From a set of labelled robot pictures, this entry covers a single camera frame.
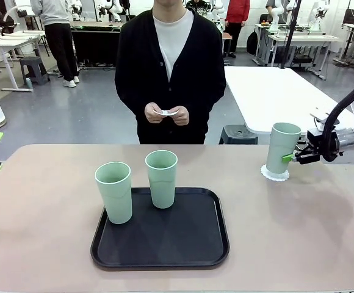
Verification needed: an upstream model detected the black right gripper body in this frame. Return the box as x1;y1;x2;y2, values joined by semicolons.
306;128;339;162

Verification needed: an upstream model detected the pale green plastic cup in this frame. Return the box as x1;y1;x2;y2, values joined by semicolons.
94;162;133;225
145;150;178;209
265;122;302;178

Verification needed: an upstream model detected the white scalloped paper coaster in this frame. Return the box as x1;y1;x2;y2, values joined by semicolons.
153;108;179;117
260;164;289;182

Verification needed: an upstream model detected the person's left forearm black sleeve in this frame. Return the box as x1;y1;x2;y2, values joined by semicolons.
188;88;226;121

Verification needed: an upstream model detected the person's right forearm black sleeve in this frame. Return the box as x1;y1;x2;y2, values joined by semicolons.
115;88;147;118

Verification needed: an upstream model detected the person's left hand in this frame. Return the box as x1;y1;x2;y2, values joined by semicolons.
172;106;190;126

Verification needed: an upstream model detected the person's right hand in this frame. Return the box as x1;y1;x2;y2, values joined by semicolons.
144;103;165;124

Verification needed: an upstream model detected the large white table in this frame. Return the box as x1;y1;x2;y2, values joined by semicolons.
224;66;354;165

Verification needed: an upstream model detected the black plastic stool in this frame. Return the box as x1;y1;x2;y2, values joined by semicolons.
219;124;259;145

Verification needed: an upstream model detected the grey plastic step stool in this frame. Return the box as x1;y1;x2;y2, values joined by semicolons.
20;56;50;85

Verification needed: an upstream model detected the white desk with metal legs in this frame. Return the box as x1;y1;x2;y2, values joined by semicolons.
0;30;45;92

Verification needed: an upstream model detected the white lab desk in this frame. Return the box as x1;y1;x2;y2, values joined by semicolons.
268;33;339;68

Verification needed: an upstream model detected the black stand pole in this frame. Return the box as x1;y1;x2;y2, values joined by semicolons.
280;0;302;70

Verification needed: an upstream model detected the black backpack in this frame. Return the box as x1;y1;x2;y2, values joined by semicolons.
246;29;259;56

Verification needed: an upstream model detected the person in grey hoodie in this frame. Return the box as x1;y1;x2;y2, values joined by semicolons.
30;0;81;89

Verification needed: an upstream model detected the wooden-top desk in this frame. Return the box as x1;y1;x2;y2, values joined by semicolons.
222;32;233;56

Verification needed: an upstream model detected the person in red top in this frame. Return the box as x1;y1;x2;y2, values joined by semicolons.
225;0;251;59

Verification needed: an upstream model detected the black plastic serving tray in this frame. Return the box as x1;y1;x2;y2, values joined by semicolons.
90;187;230;271

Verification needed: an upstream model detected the person in black cardigan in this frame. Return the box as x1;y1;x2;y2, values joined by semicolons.
115;0;226;145

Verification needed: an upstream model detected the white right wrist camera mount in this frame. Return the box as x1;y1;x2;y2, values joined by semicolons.
309;106;338;131

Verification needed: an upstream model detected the black braided cable sleeve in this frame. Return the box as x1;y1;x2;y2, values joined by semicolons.
322;79;354;162

